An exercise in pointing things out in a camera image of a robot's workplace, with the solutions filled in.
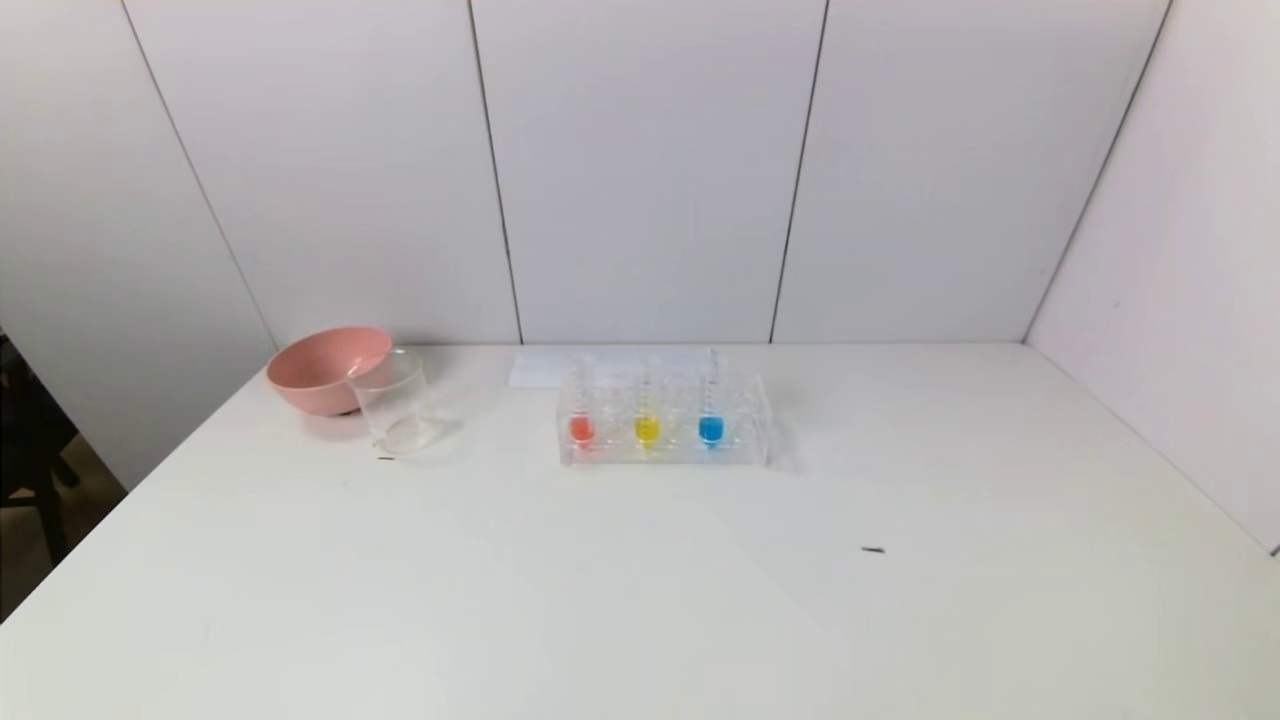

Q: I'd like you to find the red pigment test tube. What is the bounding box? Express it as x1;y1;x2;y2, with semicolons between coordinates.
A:
568;358;598;456

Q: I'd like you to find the yellow pigment test tube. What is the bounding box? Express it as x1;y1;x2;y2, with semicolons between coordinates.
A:
634;355;662;453

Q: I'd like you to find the blue pigment test tube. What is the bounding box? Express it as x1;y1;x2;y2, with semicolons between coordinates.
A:
699;347;725;451

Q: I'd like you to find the clear acrylic test tube rack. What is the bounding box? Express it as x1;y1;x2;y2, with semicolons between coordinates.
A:
557;372;771;468

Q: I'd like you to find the clear glass beaker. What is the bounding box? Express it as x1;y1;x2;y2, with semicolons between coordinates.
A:
346;348;441;457

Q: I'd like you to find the white paper sheet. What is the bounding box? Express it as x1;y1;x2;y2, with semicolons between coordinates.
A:
508;347;716;389

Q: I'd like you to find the pink plastic bowl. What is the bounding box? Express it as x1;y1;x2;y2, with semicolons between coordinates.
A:
265;325;394;417

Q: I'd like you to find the black stand beside table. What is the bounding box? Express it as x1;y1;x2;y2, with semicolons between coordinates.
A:
0;335;81;566

